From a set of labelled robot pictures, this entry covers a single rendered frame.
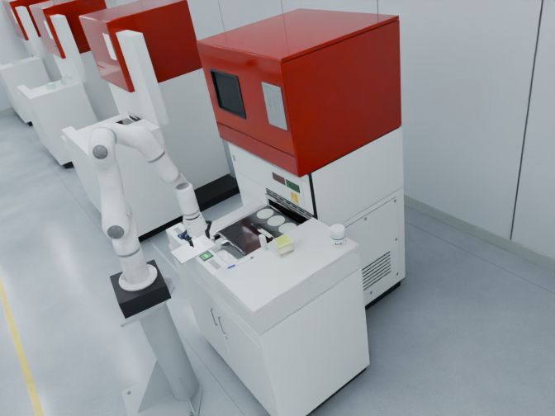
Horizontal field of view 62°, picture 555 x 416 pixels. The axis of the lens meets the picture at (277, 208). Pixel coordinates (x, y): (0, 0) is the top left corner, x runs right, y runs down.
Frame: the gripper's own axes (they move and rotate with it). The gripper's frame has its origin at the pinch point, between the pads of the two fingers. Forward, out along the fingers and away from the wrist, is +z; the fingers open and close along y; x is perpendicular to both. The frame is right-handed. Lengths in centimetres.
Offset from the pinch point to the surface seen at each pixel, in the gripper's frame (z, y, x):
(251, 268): 8.7, -10.7, 27.7
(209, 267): 9.2, 3.3, 11.0
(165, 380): 89, 40, -17
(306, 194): -4, -58, 14
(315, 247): 9, -42, 38
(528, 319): 105, -156, 90
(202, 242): 8.8, -4.4, -10.0
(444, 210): 94, -206, -10
